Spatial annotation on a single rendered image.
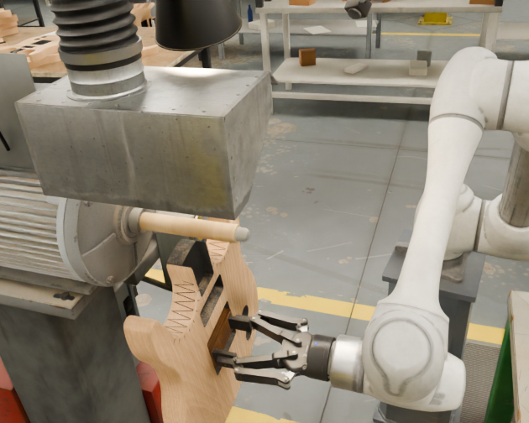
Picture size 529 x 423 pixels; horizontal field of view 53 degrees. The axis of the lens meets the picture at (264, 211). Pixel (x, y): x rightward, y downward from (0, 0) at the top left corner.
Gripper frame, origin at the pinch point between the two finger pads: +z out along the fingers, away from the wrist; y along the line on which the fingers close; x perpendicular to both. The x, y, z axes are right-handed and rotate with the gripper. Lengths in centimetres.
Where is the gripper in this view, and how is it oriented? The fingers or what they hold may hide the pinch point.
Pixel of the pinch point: (223, 337)
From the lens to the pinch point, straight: 100.8
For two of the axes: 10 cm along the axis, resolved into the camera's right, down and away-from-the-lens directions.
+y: 3.0, -6.5, 7.0
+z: -9.4, -1.1, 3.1
